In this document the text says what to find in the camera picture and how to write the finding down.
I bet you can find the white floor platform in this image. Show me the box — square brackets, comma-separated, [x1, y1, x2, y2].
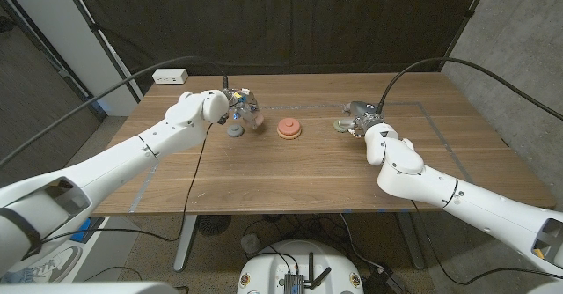
[0, 217, 142, 284]

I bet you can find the grey round floor object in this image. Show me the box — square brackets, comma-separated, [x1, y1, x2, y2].
[240, 233, 261, 254]

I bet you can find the black power adapter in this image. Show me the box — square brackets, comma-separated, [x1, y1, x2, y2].
[362, 267, 406, 294]

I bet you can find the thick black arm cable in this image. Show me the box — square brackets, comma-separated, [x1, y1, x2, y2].
[374, 56, 563, 121]
[0, 55, 230, 170]

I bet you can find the pink toy ring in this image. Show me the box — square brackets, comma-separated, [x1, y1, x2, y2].
[249, 111, 266, 131]

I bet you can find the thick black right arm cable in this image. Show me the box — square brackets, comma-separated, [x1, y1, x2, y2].
[374, 56, 563, 121]

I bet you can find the white robot torso base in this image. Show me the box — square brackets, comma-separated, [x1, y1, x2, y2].
[237, 239, 365, 294]

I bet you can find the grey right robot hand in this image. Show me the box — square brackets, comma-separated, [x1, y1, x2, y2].
[337, 100, 387, 136]

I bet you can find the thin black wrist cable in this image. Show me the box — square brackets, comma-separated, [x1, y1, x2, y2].
[41, 124, 213, 245]
[411, 199, 563, 286]

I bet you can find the thin black left wrist cable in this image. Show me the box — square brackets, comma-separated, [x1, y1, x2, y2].
[41, 124, 213, 245]

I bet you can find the black backdrop curtain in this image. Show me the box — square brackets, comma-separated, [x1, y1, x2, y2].
[68, 0, 489, 93]

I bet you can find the white sneaker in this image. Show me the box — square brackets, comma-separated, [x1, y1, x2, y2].
[8, 246, 83, 284]

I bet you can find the black backdrop stand pole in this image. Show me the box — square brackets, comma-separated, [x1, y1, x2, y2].
[59, 0, 144, 101]
[437, 0, 494, 73]

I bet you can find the white power strip box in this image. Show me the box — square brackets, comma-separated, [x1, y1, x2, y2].
[151, 68, 189, 85]

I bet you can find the small black floor fan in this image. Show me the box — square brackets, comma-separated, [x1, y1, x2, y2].
[196, 214, 233, 237]

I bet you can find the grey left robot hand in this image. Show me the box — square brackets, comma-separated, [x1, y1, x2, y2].
[217, 86, 266, 131]

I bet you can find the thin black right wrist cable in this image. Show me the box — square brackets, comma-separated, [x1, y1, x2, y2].
[411, 199, 563, 286]

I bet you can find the coral red toy ring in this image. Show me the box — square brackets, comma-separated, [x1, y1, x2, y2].
[276, 117, 303, 136]

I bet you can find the white table leg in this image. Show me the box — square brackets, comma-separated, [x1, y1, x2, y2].
[173, 214, 199, 272]

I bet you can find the blue foot pedal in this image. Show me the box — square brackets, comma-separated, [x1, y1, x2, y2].
[69, 217, 105, 244]

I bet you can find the grey antenna radio box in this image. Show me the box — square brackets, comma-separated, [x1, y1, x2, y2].
[281, 252, 333, 294]

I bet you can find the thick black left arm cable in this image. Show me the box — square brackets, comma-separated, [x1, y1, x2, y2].
[0, 55, 230, 170]

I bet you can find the grey table leg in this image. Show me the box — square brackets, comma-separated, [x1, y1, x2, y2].
[395, 212, 426, 271]

